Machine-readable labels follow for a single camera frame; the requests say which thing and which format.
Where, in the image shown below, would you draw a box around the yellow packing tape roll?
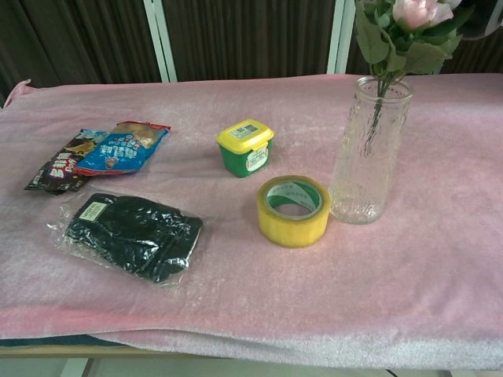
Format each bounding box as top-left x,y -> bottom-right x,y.
257,175 -> 330,249

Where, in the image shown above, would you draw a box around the black gloves in plastic bag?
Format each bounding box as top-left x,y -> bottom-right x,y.
46,191 -> 215,290

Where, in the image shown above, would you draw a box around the pink fleece table cloth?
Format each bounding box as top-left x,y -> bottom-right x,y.
0,72 -> 503,368

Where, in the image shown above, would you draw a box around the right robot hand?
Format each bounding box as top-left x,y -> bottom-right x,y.
457,0 -> 503,41

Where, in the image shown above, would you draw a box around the green tub with yellow lid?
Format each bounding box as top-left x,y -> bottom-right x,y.
215,119 -> 275,178

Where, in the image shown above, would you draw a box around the pink artificial rose bouquet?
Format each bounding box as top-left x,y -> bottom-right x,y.
353,0 -> 476,156

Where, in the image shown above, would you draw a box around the clear textured glass vase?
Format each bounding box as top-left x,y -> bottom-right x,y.
329,76 -> 414,225

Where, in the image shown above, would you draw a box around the black snack bag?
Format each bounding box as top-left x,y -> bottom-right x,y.
24,128 -> 109,196

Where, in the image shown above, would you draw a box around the white screen frame post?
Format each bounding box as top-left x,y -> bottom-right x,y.
142,0 -> 178,83
325,0 -> 358,75

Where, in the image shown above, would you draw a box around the blue biscuit snack bag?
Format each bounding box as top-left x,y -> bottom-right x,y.
73,120 -> 172,177

